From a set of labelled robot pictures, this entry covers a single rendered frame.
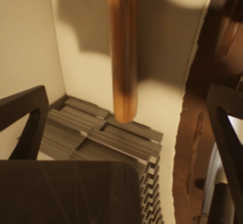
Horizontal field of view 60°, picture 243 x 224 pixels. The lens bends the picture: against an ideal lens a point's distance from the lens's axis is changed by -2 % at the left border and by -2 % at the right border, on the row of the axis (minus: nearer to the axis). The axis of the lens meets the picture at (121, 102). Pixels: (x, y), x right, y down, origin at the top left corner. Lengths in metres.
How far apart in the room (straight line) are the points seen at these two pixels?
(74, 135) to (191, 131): 0.14
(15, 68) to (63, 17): 0.08
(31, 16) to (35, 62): 0.05
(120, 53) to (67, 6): 0.10
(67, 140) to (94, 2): 0.16
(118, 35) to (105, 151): 0.13
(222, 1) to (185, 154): 0.18
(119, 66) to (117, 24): 0.04
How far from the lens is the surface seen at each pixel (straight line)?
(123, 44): 0.20
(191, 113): 0.25
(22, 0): 0.26
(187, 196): 0.36
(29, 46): 0.27
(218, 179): 0.33
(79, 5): 0.26
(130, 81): 0.22
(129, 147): 0.25
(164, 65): 0.23
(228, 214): 0.30
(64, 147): 0.25
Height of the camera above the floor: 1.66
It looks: 45 degrees down
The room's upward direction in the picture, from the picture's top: 138 degrees counter-clockwise
